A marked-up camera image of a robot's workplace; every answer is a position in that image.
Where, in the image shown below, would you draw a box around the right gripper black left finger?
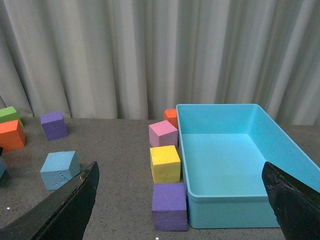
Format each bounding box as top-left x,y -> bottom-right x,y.
0,161 -> 100,240

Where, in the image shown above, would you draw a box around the orange foam cube left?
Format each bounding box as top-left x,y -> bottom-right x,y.
0,120 -> 26,152

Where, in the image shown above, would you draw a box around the purple foam cube front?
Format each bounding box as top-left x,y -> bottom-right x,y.
151,182 -> 189,232

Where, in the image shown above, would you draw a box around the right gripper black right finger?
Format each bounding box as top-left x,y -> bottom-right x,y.
261,161 -> 320,240

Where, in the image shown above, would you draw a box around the pink foam cube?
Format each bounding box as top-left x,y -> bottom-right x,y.
148,120 -> 178,147

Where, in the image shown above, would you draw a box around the orange foam cube right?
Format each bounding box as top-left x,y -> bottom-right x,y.
163,108 -> 179,129

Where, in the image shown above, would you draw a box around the purple foam cube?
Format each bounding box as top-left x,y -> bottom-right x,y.
151,182 -> 189,232
40,111 -> 69,141

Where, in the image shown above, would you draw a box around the light blue plastic bin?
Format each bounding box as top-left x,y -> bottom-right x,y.
176,104 -> 320,229

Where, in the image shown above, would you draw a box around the grey pleated curtain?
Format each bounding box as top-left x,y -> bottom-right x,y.
0,0 -> 320,125

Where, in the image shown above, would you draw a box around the orange foam cube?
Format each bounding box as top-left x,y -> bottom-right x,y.
0,120 -> 26,152
163,108 -> 179,129

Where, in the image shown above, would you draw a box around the green foam cube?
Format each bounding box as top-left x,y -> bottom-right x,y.
0,106 -> 24,128

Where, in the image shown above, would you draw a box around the purple foam cube rear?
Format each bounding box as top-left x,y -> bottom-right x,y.
40,111 -> 69,141

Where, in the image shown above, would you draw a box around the yellow foam cube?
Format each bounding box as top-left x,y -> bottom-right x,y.
149,145 -> 181,184

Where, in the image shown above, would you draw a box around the light blue foam cube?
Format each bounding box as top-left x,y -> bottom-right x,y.
40,150 -> 81,191
0,160 -> 7,179

